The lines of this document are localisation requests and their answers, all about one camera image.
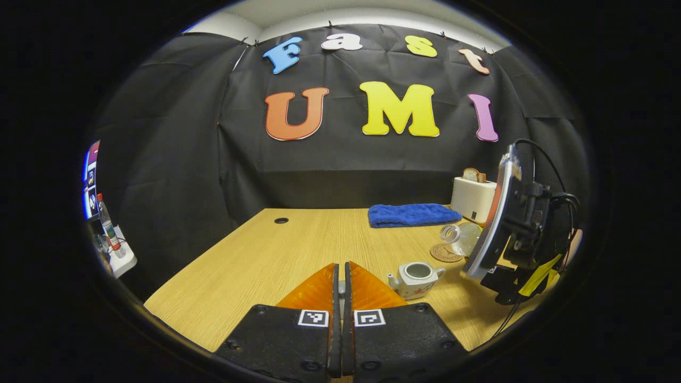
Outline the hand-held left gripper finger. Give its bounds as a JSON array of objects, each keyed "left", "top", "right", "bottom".
[
  {"left": 214, "top": 262, "right": 342, "bottom": 381},
  {"left": 342, "top": 261, "right": 469, "bottom": 383}
]

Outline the green label water bottle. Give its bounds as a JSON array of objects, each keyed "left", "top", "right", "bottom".
[{"left": 439, "top": 222, "right": 484, "bottom": 257}]

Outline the round brown coaster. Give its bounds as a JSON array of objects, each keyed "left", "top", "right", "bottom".
[{"left": 430, "top": 243, "right": 464, "bottom": 263}]

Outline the red cap plastic bottle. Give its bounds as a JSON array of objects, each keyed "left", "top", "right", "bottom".
[{"left": 96, "top": 193, "right": 127, "bottom": 259}]

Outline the white toaster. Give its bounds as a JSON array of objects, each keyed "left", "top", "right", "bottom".
[{"left": 451, "top": 177, "right": 498, "bottom": 224}]

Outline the blue towel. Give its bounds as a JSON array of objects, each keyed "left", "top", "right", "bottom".
[{"left": 368, "top": 203, "right": 462, "bottom": 229}]

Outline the white side table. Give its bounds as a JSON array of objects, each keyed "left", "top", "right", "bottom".
[{"left": 104, "top": 226, "right": 138, "bottom": 278}]

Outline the computer monitor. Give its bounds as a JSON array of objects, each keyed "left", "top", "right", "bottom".
[{"left": 81, "top": 140, "right": 102, "bottom": 220}]

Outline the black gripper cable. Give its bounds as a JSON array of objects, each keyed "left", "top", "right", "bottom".
[{"left": 512, "top": 137, "right": 582, "bottom": 251}]

